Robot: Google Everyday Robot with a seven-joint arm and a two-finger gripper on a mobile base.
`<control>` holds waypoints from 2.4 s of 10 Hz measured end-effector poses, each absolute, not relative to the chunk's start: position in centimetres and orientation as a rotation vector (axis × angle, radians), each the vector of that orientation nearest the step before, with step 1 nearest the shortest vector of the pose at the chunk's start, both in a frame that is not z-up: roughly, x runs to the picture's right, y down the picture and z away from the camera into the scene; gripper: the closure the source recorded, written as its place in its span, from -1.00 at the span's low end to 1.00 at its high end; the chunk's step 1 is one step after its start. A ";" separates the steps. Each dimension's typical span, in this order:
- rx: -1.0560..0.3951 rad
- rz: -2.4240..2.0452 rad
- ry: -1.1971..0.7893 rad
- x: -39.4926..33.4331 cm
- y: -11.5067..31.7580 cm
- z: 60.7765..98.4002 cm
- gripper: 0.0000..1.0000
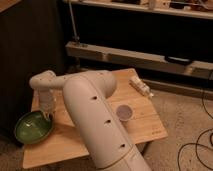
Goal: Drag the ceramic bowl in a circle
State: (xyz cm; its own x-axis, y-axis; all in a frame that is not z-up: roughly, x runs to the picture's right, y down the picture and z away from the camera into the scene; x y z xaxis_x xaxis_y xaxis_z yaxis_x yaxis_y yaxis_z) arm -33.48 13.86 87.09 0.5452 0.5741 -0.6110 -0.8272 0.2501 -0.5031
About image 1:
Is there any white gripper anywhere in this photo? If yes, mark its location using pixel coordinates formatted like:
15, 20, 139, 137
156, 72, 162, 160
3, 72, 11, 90
38, 90, 55, 121

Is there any green ceramic bowl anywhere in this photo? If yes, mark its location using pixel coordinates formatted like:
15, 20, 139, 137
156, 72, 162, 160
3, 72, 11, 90
14, 110, 53, 144

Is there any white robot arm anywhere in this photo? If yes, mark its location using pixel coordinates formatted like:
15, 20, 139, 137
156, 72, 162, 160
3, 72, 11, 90
29, 70, 151, 171

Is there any metal stand pole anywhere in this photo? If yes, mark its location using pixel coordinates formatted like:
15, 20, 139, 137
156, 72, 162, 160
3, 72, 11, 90
68, 0, 80, 45

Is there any wooden table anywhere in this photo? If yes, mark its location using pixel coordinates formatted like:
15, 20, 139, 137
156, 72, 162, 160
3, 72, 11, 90
23, 69, 167, 168

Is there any wooden shelf unit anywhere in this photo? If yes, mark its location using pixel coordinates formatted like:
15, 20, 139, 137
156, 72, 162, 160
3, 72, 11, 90
66, 0, 213, 79

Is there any black handle on shelf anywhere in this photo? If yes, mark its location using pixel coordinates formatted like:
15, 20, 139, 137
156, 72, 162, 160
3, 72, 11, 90
164, 56, 194, 66

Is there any black floor cable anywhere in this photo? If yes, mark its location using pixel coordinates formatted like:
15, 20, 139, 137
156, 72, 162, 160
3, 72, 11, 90
176, 71, 213, 171

